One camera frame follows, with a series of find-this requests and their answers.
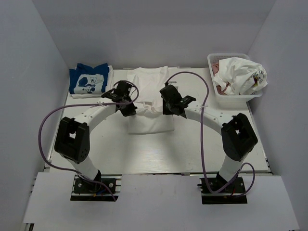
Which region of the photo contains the white t shirt black lettering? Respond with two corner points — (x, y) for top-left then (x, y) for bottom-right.
(213, 57), (268, 96)

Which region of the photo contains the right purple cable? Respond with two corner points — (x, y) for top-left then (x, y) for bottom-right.
(165, 71), (256, 198)

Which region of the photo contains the folded blue t shirt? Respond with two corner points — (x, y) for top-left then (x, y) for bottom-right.
(69, 63), (109, 94)

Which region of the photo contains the folded white t shirt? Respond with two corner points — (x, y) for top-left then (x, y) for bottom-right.
(72, 65), (114, 98)

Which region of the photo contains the pink t shirt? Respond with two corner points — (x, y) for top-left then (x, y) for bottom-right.
(211, 62), (226, 95)

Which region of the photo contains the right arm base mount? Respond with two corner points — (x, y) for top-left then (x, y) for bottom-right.
(197, 177), (247, 205)

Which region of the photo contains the purple cable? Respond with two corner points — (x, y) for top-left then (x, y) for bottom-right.
(165, 71), (256, 198)
(39, 81), (140, 201)

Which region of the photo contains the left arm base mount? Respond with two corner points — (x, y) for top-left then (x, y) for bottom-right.
(70, 175), (122, 202)

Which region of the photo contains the white t shirt red print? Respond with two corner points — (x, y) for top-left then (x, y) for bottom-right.
(127, 66), (175, 135)

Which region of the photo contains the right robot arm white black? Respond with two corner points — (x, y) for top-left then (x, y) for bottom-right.
(160, 85), (258, 186)

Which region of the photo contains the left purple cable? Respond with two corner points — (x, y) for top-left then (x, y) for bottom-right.
(39, 81), (140, 201)

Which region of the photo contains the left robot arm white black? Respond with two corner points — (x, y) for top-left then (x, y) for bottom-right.
(54, 80), (139, 183)

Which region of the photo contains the white plastic basket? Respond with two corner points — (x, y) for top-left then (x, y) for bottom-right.
(207, 53), (263, 108)

